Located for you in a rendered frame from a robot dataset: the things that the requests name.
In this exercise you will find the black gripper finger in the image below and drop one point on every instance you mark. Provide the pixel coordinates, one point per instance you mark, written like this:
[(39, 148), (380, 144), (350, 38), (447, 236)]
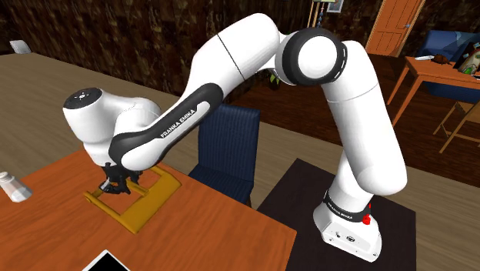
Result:
[(123, 187), (106, 186)]

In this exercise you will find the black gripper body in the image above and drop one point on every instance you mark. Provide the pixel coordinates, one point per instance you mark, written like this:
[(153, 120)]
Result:
[(117, 173)]

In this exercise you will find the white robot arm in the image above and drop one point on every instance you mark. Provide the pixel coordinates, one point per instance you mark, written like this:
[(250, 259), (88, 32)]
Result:
[(348, 124)]

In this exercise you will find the white-edged black tablet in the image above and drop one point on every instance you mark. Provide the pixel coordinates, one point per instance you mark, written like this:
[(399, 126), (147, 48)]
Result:
[(107, 262)]

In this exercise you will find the clear salt shaker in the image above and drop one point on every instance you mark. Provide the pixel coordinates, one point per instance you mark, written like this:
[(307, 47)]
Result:
[(14, 187)]

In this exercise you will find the dark blue chair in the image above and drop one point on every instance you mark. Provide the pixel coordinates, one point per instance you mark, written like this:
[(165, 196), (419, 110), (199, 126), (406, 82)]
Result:
[(228, 150)]

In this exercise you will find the green potted plant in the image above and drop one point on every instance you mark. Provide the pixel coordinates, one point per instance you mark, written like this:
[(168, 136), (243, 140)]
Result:
[(275, 80)]

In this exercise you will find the orange wooden door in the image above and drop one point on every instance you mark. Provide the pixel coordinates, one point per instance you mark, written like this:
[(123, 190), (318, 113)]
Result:
[(392, 26)]

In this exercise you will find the orange side table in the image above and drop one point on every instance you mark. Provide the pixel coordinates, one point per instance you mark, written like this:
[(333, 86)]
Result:
[(431, 73)]

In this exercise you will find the wooden folding chair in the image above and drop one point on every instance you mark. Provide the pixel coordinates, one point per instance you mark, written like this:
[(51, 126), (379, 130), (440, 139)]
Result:
[(459, 125)]

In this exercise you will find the blue armchair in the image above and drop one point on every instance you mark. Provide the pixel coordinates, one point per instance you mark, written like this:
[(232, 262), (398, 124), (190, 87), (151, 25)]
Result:
[(440, 45)]

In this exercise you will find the yellow frame stand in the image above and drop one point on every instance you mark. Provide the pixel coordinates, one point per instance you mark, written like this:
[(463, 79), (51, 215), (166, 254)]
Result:
[(150, 206)]

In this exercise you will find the grey wall box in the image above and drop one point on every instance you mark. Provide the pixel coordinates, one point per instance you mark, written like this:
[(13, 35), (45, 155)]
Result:
[(20, 46)]

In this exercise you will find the wall picture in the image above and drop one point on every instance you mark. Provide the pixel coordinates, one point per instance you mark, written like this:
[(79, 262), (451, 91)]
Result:
[(335, 5)]

